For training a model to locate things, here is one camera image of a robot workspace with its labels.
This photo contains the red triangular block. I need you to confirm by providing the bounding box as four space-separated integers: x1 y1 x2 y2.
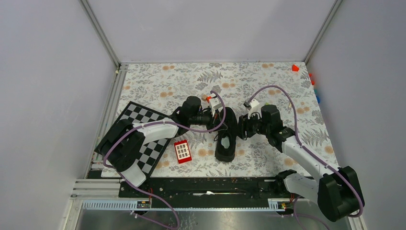
292 64 300 72

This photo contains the black sneaker shoe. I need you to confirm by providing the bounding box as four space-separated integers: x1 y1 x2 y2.
214 107 238 162

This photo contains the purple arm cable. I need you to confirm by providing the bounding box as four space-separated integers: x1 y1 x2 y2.
102 90 226 169
243 85 364 218

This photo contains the floral patterned table mat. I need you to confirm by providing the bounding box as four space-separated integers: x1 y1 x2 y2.
116 62 337 177

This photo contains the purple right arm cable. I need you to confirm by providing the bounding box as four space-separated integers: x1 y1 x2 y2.
243 85 364 218

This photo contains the orange red toy piece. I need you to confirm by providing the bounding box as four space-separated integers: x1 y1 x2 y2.
309 73 315 86

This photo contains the grey slotted cable duct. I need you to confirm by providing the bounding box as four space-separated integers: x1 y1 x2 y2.
82 197 292 212

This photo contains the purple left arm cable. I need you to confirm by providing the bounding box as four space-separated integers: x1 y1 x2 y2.
102 90 226 169

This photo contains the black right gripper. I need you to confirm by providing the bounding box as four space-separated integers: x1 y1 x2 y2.
231 110 270 139

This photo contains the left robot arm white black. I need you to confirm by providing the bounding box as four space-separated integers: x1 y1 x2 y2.
95 92 226 197

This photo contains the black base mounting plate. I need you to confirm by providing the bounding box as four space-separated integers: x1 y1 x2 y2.
118 177 298 206

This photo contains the red toy calculator block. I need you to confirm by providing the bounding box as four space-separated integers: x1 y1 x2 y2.
174 140 192 164

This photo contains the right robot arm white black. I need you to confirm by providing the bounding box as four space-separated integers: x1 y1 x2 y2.
238 105 365 222

